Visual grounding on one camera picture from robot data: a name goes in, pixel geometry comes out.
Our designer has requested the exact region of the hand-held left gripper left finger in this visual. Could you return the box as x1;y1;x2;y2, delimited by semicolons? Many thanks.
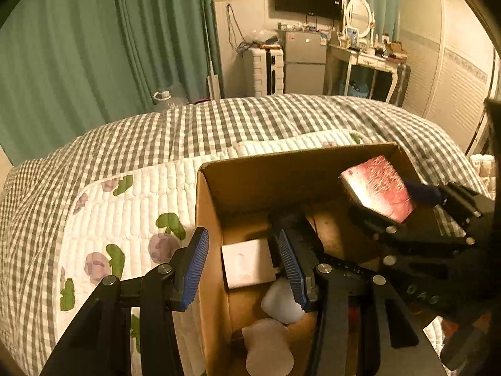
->
39;227;209;376

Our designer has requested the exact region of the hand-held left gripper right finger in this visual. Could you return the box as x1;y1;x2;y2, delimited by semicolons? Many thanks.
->
278;229;447;376

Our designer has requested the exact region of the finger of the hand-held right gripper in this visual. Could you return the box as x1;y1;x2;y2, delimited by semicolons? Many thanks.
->
348;203;477;268
406;181;491;225

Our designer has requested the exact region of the pale earbud case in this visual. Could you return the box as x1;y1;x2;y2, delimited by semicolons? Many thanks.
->
261;278;306;326

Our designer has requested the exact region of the red patterned small box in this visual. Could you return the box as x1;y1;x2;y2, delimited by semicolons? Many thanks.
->
338;155;418;225

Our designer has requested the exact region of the white charger adapter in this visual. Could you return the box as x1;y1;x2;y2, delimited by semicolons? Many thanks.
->
221;238;277;291

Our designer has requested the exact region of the plain white plastic bottle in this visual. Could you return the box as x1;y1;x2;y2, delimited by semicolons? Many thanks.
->
240;318;297;376

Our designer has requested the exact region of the brown cardboard box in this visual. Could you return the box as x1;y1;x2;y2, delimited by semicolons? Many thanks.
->
194;142;444;376

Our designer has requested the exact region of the cream quilted jacket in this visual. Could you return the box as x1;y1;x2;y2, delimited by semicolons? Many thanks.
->
469;154;496;189

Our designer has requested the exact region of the white floral quilt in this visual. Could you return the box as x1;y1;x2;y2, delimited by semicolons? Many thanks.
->
59;128;365;376

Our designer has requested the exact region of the dark suitcase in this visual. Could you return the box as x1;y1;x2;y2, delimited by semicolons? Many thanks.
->
395;64;412;107

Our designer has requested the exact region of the cream louvred wardrobe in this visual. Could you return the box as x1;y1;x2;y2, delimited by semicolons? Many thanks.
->
398;0;501;154

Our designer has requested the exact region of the white dressing table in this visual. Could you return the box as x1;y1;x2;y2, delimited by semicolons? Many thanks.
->
324;42;405;105

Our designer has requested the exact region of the grey checked blanket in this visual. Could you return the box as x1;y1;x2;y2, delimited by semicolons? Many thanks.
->
0;93;491;376

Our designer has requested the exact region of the clear plastic water jug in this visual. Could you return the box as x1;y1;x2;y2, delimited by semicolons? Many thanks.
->
152;84;187;111

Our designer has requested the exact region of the silver refrigerator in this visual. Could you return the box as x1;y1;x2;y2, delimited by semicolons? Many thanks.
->
283;29;328;95

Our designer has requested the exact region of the white suitcase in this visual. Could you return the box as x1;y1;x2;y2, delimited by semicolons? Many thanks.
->
242;46;285;97

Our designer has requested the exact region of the white oval mirror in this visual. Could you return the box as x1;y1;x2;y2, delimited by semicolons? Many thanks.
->
344;0;373;40

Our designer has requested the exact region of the white pole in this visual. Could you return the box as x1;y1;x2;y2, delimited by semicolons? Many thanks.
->
201;2;220;101

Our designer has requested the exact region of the clear plastic bag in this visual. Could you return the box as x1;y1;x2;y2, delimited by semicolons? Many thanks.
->
250;29;279;46

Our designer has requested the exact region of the wide green curtain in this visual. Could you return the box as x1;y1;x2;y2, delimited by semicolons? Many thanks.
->
0;0;225;166

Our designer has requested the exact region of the black wall cable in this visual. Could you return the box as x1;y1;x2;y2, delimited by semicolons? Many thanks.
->
226;3;252;52

